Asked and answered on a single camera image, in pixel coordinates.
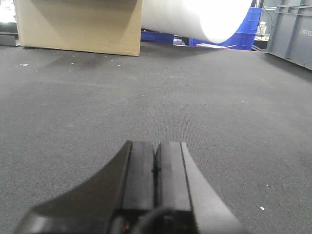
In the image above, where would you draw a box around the blue plastic crate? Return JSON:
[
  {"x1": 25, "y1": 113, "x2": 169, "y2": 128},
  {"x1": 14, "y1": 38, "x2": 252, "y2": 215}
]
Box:
[{"x1": 141, "y1": 7, "x2": 262, "y2": 50}]

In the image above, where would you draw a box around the large cardboard box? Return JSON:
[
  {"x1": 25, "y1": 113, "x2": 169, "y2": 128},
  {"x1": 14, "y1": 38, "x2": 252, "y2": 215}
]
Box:
[{"x1": 14, "y1": 0, "x2": 142, "y2": 56}]

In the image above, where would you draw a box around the clear plastic bottle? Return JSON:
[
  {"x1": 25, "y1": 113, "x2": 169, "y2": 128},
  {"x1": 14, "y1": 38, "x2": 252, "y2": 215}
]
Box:
[{"x1": 256, "y1": 21, "x2": 267, "y2": 37}]

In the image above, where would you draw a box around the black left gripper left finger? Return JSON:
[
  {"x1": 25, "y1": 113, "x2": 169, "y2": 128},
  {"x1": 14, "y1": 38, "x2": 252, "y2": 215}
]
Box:
[{"x1": 15, "y1": 140, "x2": 154, "y2": 234}]

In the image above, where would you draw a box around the grey plastic crate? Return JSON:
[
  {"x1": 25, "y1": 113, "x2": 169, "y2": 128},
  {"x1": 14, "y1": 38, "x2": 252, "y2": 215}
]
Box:
[{"x1": 267, "y1": 0, "x2": 312, "y2": 70}]

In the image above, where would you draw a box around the white foam roll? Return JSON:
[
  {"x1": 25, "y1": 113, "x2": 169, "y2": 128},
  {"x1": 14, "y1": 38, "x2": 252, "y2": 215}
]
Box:
[{"x1": 142, "y1": 0, "x2": 252, "y2": 43}]

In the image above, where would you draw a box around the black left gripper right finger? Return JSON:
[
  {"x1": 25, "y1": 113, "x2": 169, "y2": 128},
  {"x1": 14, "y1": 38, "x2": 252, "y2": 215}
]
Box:
[{"x1": 136, "y1": 141, "x2": 249, "y2": 234}]

